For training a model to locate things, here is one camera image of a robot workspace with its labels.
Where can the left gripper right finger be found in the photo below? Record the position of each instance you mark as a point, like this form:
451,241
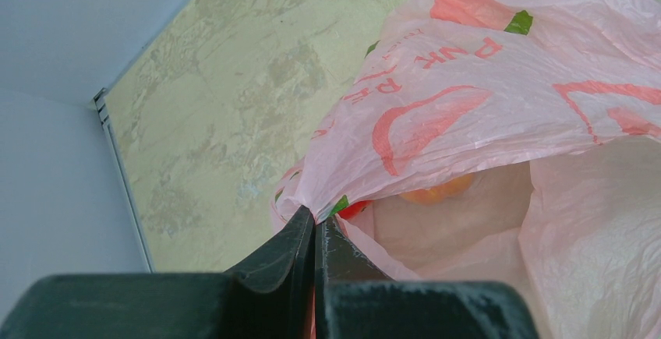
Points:
346,285

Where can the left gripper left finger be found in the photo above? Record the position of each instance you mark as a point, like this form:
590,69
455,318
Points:
269,293

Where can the pink plastic bag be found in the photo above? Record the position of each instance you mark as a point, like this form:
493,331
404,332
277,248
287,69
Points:
554,106

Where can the red fake fruit in bag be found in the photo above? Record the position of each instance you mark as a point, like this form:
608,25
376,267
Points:
353,210

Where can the orange fake fruit in bag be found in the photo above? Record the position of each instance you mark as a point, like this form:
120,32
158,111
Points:
437,194

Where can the aluminium frame rail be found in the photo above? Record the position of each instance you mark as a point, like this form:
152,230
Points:
103,114

